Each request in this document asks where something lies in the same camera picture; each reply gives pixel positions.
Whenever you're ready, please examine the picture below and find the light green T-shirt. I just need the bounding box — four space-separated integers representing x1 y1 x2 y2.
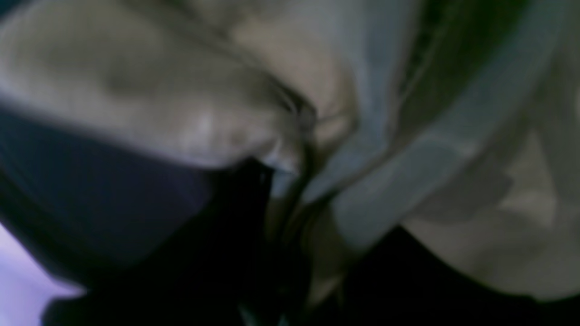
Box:
1 0 579 299

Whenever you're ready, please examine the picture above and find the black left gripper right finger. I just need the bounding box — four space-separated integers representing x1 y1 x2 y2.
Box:
298 199 579 326

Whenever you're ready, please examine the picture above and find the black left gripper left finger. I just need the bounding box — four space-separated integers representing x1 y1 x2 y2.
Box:
42 162 273 326

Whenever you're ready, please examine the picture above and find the black table cloth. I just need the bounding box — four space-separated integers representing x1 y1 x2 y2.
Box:
0 103 218 288

